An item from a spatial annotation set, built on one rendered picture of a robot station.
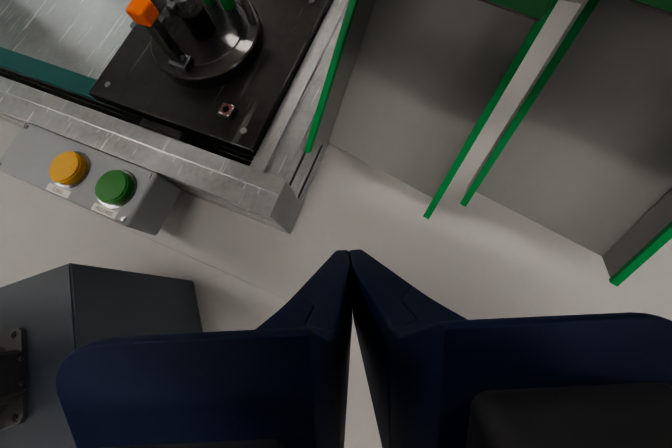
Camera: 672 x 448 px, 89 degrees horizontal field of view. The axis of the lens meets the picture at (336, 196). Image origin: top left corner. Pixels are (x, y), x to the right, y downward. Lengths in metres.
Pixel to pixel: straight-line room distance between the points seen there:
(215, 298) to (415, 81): 0.36
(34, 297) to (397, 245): 0.36
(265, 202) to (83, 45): 0.43
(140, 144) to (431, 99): 0.35
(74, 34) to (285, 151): 0.44
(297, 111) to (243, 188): 0.12
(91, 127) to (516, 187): 0.50
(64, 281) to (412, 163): 0.31
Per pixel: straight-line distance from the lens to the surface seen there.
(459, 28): 0.31
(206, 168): 0.43
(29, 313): 0.36
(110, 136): 0.52
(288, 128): 0.42
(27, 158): 0.57
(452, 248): 0.47
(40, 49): 0.75
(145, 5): 0.42
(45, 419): 0.35
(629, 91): 0.34
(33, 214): 0.69
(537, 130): 0.34
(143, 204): 0.46
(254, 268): 0.48
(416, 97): 0.32
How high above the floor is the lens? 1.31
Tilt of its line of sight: 71 degrees down
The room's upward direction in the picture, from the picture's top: 17 degrees counter-clockwise
